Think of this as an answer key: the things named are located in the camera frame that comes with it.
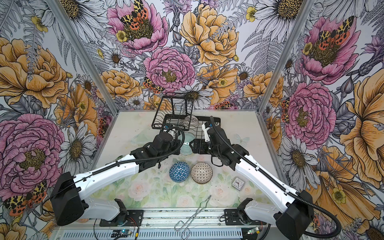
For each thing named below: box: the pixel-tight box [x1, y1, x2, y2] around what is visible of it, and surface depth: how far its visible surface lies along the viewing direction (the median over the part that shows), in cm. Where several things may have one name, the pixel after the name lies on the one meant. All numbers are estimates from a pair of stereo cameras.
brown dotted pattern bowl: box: [191, 162, 213, 184], surface depth 87 cm
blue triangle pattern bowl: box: [169, 161, 190, 183], surface depth 89 cm
